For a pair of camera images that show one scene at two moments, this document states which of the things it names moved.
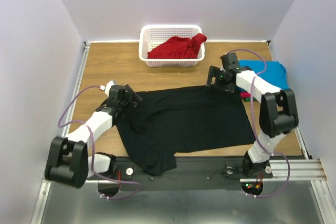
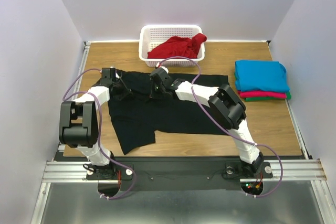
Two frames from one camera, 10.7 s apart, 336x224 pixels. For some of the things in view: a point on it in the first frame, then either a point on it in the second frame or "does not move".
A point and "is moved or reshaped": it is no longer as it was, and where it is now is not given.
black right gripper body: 212,76 → 156,92
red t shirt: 177,47 does not move
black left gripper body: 127,104 → 122,91
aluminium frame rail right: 300,169 does not move
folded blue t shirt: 275,73 does not move
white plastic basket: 152,36 does not move
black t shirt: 158,124 is moved or reshaped
